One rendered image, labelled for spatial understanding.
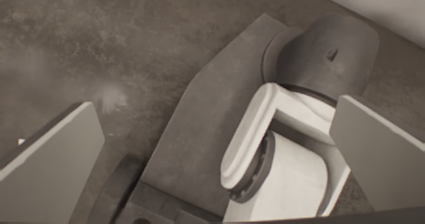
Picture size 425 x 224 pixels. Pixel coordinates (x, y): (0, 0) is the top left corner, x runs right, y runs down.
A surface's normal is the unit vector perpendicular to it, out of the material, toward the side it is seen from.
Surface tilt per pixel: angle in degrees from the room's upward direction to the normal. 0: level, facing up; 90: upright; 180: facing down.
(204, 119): 0
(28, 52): 0
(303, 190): 8
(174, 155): 0
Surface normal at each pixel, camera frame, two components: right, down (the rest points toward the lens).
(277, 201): 0.18, -0.15
